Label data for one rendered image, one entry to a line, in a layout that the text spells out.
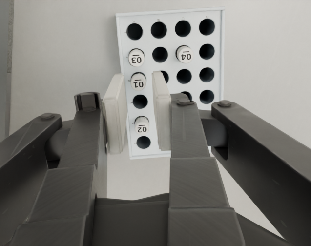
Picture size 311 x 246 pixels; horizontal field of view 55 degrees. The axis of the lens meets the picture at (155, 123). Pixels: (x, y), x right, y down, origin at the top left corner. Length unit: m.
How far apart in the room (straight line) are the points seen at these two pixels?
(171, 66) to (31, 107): 0.14
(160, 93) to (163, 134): 0.02
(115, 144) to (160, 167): 0.17
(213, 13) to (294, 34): 0.09
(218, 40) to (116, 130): 0.13
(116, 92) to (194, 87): 0.11
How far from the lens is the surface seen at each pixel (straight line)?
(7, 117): 0.70
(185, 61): 0.23
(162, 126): 0.15
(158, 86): 0.17
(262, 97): 0.31
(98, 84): 0.29
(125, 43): 0.24
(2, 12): 0.21
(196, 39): 0.25
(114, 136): 0.15
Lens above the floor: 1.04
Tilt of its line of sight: 69 degrees down
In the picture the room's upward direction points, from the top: 172 degrees clockwise
